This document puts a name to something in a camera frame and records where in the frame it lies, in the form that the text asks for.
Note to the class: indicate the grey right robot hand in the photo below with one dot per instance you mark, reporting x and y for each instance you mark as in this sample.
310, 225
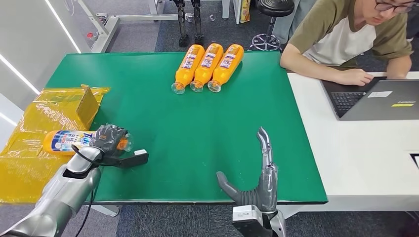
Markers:
266, 189

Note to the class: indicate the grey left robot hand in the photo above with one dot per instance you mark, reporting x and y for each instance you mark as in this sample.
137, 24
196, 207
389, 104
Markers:
107, 139

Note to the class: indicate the orange bottle with blue label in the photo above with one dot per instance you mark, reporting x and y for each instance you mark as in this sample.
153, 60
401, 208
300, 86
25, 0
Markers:
65, 141

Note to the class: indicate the person's right forearm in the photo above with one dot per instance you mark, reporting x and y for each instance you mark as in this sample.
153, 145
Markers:
311, 67

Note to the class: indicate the person's left forearm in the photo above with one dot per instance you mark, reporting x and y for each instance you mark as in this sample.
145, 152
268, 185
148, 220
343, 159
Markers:
397, 68

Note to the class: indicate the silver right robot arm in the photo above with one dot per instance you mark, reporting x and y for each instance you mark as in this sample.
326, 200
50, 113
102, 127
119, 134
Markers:
280, 227

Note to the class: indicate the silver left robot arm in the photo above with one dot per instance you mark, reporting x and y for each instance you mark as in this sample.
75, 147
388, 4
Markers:
62, 193

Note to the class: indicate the orange bottle with purple label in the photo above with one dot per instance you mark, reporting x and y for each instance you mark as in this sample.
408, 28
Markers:
226, 65
189, 65
207, 63

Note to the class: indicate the yellow film-wrapped cardboard box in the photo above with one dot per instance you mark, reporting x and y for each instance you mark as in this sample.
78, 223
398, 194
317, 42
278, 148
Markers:
39, 111

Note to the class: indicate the green table mat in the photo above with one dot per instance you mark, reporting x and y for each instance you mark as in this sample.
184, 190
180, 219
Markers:
183, 130

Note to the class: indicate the black stand leg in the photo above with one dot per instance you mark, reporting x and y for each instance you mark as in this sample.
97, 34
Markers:
182, 23
197, 23

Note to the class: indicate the grey laptop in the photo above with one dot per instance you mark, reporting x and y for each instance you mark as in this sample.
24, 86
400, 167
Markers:
376, 104

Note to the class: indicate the person's right hand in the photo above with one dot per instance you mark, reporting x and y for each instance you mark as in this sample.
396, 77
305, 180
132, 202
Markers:
358, 78

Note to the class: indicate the person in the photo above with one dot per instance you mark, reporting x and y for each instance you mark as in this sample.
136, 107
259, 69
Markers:
340, 36

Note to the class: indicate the yellow printed box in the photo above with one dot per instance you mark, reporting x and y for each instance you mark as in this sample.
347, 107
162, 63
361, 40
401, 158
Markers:
245, 11

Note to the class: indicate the black round stool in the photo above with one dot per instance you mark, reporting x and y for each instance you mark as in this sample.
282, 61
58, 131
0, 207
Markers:
273, 9

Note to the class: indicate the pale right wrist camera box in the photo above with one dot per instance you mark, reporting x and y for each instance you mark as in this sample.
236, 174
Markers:
247, 220

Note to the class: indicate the white metal table frame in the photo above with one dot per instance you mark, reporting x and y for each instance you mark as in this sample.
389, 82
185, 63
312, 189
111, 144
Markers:
105, 34

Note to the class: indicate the white post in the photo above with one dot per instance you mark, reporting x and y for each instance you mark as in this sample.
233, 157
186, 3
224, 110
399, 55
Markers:
225, 8

